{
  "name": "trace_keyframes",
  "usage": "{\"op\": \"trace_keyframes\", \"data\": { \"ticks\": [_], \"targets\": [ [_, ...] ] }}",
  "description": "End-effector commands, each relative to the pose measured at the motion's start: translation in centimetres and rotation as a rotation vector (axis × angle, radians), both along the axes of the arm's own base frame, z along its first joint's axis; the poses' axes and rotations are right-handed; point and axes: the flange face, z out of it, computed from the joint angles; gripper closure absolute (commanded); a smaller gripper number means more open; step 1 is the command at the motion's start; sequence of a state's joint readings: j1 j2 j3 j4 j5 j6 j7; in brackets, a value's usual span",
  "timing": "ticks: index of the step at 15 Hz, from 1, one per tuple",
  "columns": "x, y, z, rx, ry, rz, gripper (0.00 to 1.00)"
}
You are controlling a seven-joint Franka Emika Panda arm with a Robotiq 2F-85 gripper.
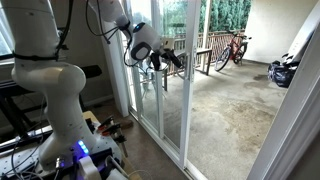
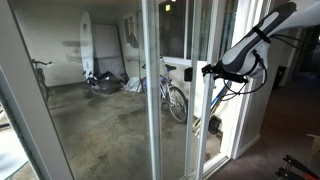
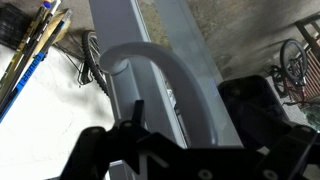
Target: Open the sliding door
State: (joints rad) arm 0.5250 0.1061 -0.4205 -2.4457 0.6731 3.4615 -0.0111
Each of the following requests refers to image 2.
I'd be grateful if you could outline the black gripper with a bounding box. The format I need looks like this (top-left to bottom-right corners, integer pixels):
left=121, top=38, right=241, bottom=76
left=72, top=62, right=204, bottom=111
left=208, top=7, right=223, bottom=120
left=201, top=62, right=249, bottom=84

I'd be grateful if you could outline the white framed sliding glass door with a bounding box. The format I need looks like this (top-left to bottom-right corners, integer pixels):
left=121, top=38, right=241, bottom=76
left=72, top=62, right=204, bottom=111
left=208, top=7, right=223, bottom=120
left=0, top=0, right=216, bottom=180

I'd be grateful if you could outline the white door jamb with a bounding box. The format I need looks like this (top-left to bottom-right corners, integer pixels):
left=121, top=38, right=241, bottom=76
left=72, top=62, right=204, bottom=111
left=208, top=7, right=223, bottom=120
left=229, top=0, right=273, bottom=160

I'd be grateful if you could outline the white fixed glass door panel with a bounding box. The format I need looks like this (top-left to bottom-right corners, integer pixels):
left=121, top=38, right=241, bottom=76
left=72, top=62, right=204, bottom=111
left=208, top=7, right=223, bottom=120
left=0, top=0, right=201, bottom=180

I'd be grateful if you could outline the blue pole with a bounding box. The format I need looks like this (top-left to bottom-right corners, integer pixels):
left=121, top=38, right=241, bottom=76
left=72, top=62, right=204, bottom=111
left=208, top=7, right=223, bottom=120
left=209, top=80, right=233, bottom=113

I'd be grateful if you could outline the blue and white bicycle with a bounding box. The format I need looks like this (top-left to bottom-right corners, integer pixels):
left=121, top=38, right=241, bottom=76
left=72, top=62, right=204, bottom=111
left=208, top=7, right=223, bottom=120
left=141, top=55, right=189, bottom=124

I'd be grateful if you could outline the white framed window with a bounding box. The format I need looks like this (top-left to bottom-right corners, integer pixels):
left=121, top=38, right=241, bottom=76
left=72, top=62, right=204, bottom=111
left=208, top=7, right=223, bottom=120
left=158, top=0, right=193, bottom=66

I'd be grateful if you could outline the black dustpan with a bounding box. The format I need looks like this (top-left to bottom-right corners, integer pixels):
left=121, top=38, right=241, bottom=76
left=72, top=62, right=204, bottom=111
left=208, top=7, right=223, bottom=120
left=208, top=115, right=222, bottom=135

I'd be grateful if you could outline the white plastic bag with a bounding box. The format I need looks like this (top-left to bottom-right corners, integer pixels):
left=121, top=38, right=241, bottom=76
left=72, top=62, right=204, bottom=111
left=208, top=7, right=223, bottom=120
left=123, top=76, right=143, bottom=93

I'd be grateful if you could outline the black garbage bag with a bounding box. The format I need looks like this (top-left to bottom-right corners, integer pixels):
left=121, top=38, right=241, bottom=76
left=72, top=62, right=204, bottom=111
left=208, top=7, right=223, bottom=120
left=96, top=70, right=129, bottom=95

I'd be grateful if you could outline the white leaning board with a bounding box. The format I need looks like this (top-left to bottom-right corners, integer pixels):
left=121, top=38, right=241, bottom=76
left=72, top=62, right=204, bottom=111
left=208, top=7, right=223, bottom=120
left=91, top=23, right=126, bottom=78

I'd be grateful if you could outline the cardboard box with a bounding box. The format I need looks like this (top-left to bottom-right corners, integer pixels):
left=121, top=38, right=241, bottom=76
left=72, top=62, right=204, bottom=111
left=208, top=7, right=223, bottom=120
left=306, top=133, right=320, bottom=160

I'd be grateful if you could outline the white surfboard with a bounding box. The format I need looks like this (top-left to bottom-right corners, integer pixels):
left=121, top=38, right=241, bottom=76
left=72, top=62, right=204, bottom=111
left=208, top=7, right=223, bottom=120
left=79, top=10, right=95, bottom=80

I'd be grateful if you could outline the red bicycle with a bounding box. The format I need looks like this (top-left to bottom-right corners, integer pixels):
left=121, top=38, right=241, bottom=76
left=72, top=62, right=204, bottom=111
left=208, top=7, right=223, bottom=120
left=31, top=59, right=54, bottom=103

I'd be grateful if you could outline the black wall box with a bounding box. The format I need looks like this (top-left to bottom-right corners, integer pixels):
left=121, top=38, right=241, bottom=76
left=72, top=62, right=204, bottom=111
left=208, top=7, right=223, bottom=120
left=183, top=66, right=194, bottom=82

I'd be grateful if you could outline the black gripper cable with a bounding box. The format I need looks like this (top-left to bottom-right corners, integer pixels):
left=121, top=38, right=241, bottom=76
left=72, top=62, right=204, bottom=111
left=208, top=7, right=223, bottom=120
left=219, top=49, right=268, bottom=102

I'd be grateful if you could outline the dark wall picture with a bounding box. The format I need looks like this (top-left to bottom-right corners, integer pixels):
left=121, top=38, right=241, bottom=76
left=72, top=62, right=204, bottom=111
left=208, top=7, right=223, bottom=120
left=123, top=13, right=139, bottom=49

